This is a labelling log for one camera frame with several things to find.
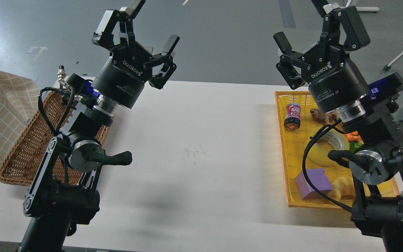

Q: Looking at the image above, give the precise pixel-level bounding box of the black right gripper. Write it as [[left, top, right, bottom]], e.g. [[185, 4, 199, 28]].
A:
[[273, 0, 370, 113]]

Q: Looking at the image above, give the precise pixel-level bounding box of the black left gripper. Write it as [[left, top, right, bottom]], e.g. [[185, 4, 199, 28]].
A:
[[91, 0, 180, 109]]

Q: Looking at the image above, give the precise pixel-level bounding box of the yellow tape roll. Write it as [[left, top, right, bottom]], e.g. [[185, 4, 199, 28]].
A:
[[307, 130, 349, 167]]

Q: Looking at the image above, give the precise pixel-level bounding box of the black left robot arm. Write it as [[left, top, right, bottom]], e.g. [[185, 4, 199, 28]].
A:
[[17, 0, 179, 252]]

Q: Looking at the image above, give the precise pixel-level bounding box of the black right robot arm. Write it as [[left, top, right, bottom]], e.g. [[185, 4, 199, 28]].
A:
[[273, 0, 403, 252]]

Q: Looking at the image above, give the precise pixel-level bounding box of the white stand base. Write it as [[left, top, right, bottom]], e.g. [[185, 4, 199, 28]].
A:
[[344, 0, 380, 13]]

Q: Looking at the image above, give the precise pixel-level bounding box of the brown toy lion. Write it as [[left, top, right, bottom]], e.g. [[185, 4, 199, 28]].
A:
[[309, 108, 337, 125]]

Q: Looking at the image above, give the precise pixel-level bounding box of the small drink can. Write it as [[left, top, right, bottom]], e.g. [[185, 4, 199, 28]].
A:
[[284, 103, 301, 131]]

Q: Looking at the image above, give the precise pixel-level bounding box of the yellow plastic basket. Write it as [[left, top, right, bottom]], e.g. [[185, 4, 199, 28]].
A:
[[275, 91, 400, 210]]

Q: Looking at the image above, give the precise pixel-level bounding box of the orange toy carrot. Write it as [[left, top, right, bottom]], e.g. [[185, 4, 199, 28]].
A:
[[344, 131, 364, 153]]

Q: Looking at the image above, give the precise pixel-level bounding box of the brown wicker basket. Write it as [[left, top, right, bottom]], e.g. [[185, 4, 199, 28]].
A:
[[0, 92, 110, 186]]

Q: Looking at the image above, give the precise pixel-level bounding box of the purple foam block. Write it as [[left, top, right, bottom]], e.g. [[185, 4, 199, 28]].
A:
[[295, 168, 333, 200]]

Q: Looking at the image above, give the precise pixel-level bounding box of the toy croissant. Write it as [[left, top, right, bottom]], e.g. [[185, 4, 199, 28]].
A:
[[327, 176, 356, 201]]

